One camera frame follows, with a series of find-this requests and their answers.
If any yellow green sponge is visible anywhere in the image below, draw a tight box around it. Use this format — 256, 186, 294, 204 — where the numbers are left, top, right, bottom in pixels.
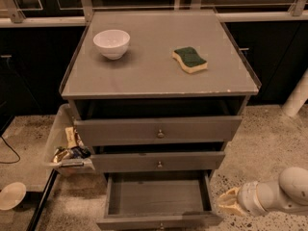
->
172, 46, 208, 74

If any black floor bar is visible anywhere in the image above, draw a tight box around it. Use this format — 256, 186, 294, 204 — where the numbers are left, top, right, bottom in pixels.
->
26, 169, 58, 231

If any black cable on floor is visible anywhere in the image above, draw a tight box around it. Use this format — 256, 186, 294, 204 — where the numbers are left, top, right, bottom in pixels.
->
0, 135, 21, 165

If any grey bottom drawer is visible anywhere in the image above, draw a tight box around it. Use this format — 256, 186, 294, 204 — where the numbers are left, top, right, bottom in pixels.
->
97, 171, 222, 231

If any grey middle drawer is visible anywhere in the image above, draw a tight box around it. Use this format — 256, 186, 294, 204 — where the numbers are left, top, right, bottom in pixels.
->
91, 142, 225, 172

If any clear plastic bin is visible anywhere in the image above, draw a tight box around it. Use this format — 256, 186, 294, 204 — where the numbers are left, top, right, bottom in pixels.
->
43, 104, 95, 176

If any grey drawer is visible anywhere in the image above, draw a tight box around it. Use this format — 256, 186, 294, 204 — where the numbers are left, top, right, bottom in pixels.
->
97, 171, 222, 231
91, 142, 225, 172
73, 99, 244, 147

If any dark snack packet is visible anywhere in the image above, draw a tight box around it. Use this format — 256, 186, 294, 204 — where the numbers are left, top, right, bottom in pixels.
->
70, 146, 90, 159

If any metal railing frame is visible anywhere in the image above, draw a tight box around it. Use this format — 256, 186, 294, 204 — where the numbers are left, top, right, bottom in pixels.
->
0, 0, 308, 27

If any gold foil snack packet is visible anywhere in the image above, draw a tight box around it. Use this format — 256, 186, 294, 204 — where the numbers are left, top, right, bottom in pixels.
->
52, 146, 72, 163

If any tan snack packet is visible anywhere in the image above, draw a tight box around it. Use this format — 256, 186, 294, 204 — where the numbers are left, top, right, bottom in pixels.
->
64, 127, 78, 148

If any grey drawer cabinet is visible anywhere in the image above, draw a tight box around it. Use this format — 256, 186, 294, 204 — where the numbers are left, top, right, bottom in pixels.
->
58, 9, 262, 175

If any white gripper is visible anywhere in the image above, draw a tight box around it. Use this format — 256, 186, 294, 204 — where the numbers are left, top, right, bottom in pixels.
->
217, 181, 266, 217

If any white ceramic bowl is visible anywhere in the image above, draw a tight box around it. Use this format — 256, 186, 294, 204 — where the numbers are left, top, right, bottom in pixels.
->
93, 30, 131, 60

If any grey top drawer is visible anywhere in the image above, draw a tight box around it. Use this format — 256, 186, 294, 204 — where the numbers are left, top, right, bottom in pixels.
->
73, 99, 244, 147

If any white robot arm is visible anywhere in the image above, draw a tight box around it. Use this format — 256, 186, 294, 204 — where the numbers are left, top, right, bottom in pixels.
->
218, 70, 308, 217

